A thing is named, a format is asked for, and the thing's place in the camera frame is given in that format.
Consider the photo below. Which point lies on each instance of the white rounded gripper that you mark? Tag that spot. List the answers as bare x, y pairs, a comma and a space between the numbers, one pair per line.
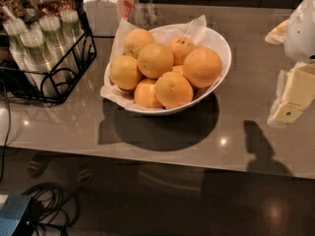
301, 33

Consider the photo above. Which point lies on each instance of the plastic cup stack left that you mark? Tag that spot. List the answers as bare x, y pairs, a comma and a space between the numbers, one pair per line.
14, 28

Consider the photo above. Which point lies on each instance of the black wire rack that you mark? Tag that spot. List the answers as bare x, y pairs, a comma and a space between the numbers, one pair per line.
20, 83

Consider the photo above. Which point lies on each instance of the white ceramic bowl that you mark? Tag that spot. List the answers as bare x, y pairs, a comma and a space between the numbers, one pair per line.
202, 37

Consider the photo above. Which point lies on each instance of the small hidden middle orange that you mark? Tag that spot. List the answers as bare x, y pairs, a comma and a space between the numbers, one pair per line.
177, 68

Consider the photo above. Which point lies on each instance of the white lidded canister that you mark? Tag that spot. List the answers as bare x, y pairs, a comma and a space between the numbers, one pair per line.
103, 16

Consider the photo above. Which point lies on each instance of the plastic cup stack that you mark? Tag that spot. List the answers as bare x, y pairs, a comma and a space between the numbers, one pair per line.
56, 41
14, 28
72, 29
38, 60

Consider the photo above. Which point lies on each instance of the plastic cup stack middle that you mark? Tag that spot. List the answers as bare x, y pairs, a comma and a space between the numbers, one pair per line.
56, 41

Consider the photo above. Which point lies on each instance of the red white label tag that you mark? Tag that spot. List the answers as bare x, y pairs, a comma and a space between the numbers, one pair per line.
125, 8

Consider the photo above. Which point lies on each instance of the plastic cup stack right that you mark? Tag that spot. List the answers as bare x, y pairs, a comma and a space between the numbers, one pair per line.
72, 29

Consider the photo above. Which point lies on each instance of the back spotted orange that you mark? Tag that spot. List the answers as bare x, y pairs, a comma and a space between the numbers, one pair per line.
180, 47

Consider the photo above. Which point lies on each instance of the blue grey box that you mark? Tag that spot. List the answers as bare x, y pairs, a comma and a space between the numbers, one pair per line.
13, 210

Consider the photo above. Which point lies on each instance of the white paper bowl liner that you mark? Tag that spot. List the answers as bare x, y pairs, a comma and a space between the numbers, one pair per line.
164, 70

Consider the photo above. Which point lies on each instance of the plastic cup stack front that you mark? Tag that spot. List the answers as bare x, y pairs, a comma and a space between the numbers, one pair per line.
38, 60

